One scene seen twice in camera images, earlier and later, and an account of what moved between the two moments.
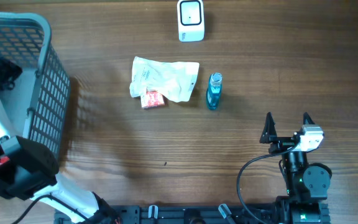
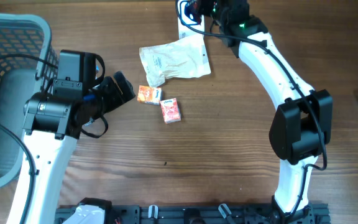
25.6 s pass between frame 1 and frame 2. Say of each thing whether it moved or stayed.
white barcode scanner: stayed
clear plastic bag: moved
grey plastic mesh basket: stayed
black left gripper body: moved
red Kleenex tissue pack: moved
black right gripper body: moved
